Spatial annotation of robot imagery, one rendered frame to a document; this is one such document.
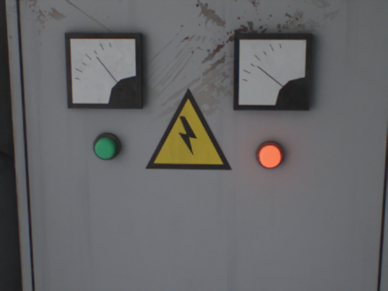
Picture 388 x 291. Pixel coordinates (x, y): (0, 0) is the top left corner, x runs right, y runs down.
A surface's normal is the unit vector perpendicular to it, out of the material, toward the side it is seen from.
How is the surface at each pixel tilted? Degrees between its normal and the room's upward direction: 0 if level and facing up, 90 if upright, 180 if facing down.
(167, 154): 90
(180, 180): 90
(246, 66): 90
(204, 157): 90
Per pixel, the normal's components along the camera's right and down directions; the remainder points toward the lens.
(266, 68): -0.06, 0.23
